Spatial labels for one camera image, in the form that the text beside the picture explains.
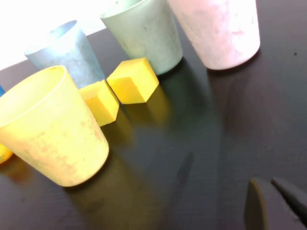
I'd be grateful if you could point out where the yellow plastic cup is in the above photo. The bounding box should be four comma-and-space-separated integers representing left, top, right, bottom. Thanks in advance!
0, 65, 110, 187

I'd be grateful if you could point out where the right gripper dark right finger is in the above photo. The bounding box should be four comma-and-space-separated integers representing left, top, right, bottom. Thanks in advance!
271, 177, 307, 216

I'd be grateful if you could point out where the light green plastic cup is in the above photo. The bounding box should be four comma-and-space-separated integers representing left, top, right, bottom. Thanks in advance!
99, 0, 184, 76

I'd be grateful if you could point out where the chipped yellow foam cube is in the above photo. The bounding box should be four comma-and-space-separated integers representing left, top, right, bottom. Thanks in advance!
79, 80, 120, 127

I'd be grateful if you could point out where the light pink plastic cup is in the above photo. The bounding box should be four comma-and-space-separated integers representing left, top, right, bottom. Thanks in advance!
166, 0, 261, 70

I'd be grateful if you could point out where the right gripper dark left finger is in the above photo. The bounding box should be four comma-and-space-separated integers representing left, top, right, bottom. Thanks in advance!
244, 178, 307, 230

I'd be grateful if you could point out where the yellow rubber duck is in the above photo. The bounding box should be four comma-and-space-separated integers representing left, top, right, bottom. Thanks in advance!
0, 143, 13, 165

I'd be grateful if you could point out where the light blue plastic cup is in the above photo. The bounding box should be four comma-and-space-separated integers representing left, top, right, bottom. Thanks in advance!
24, 20, 106, 89

